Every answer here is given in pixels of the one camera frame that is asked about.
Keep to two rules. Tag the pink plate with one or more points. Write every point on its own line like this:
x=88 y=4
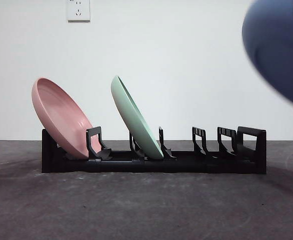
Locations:
x=61 y=112

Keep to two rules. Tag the black plastic dish rack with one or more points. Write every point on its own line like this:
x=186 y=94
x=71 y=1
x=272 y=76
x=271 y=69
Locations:
x=186 y=166

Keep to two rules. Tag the green plate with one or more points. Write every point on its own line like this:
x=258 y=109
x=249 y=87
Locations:
x=134 y=117

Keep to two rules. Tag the white wall socket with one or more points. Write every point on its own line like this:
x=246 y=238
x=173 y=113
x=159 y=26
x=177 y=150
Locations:
x=78 y=10

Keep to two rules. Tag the blue plate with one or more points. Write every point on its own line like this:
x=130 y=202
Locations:
x=276 y=50

